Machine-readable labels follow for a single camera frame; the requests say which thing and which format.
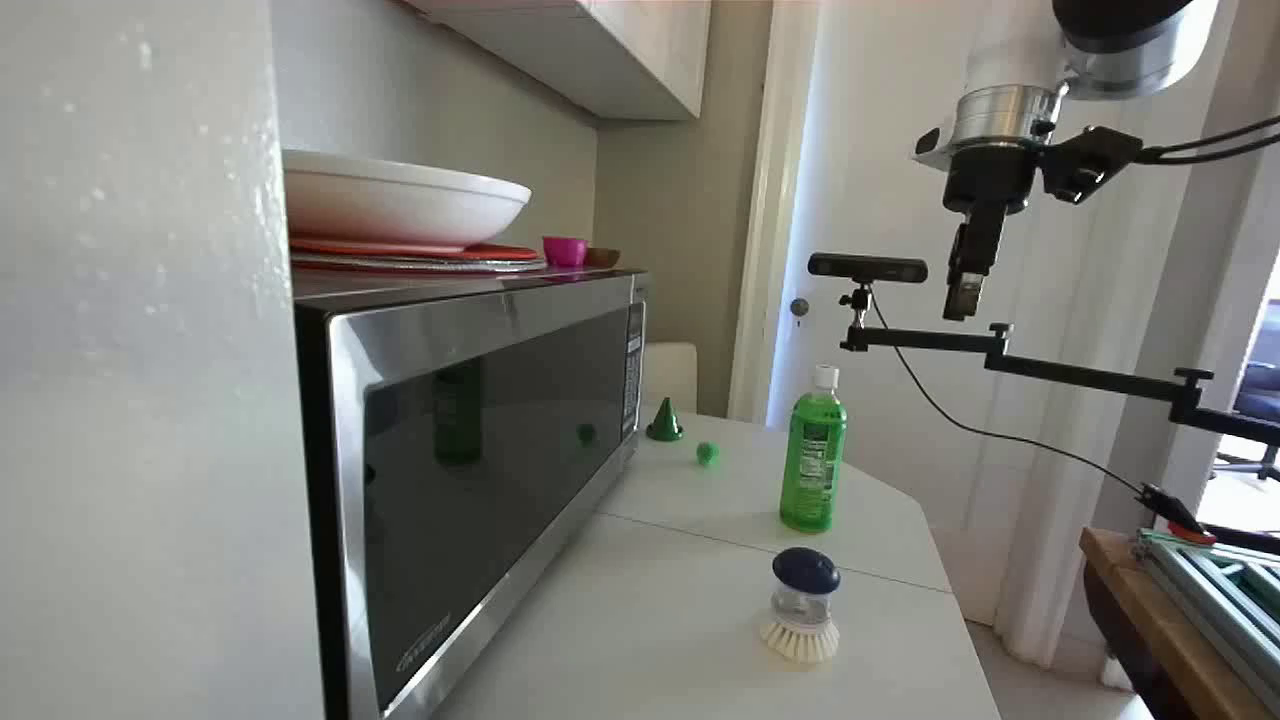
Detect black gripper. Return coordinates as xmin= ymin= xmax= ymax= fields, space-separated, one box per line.
xmin=941 ymin=139 xmax=1039 ymax=323

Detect green plastic bottle white cap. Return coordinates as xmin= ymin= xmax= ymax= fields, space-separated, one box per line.
xmin=776 ymin=363 xmax=853 ymax=537

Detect stainless steel microwave oven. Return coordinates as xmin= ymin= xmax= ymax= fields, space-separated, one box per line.
xmin=291 ymin=262 xmax=653 ymax=720

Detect white curtain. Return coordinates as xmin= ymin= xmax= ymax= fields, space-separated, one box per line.
xmin=956 ymin=0 xmax=1280 ymax=673

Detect white door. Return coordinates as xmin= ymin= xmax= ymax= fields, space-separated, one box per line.
xmin=761 ymin=0 xmax=991 ymax=431

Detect red black clamp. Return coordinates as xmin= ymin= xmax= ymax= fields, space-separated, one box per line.
xmin=1134 ymin=482 xmax=1220 ymax=552

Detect green cone toy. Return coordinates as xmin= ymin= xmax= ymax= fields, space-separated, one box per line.
xmin=643 ymin=394 xmax=689 ymax=444

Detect dish brush blue knob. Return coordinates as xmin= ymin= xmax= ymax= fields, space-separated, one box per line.
xmin=757 ymin=542 xmax=845 ymax=667

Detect small pink cup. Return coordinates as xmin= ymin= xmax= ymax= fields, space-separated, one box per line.
xmin=539 ymin=231 xmax=593 ymax=272

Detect wooden work table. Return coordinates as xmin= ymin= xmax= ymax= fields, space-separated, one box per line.
xmin=1075 ymin=525 xmax=1280 ymax=720

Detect white overhead cabinet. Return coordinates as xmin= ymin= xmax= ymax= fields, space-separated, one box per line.
xmin=397 ymin=0 xmax=716 ymax=129

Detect red flat plates stack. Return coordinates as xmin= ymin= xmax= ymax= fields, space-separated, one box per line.
xmin=287 ymin=231 xmax=549 ymax=281

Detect large white bowl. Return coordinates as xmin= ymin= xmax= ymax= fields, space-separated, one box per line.
xmin=281 ymin=145 xmax=535 ymax=247

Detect black bar stereo camera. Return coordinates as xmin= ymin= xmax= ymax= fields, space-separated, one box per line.
xmin=803 ymin=247 xmax=930 ymax=286

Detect black articulated camera mount arm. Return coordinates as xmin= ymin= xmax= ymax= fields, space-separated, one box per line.
xmin=837 ymin=281 xmax=1280 ymax=482

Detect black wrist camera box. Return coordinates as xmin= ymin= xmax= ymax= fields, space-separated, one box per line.
xmin=1034 ymin=125 xmax=1151 ymax=209

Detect black camera cable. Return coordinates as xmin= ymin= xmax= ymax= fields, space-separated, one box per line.
xmin=864 ymin=290 xmax=1160 ymax=502

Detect black robot wrist cables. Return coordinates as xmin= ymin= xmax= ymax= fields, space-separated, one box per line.
xmin=1132 ymin=106 xmax=1280 ymax=173

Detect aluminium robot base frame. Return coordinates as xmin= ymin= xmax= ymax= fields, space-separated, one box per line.
xmin=1132 ymin=525 xmax=1280 ymax=705

